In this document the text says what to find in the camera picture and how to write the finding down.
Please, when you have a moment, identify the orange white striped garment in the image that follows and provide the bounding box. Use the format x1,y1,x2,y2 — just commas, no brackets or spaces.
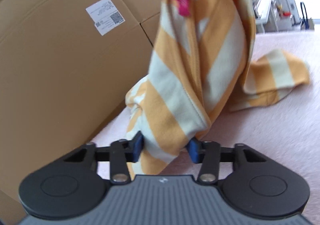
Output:
125,0,310,176

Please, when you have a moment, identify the pink fluffy towel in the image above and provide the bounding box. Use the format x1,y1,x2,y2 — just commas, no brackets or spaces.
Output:
91,32,320,206

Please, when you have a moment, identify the large cardboard box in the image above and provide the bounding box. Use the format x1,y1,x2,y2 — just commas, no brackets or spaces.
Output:
1,0,152,224

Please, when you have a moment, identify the white shipping label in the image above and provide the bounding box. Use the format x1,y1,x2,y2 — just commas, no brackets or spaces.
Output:
86,0,125,36

